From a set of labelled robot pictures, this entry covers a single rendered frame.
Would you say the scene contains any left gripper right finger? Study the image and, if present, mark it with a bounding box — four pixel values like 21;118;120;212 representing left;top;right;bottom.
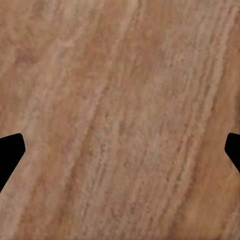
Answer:
224;132;240;172

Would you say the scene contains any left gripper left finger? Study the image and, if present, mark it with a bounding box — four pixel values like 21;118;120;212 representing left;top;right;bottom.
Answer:
0;133;26;192

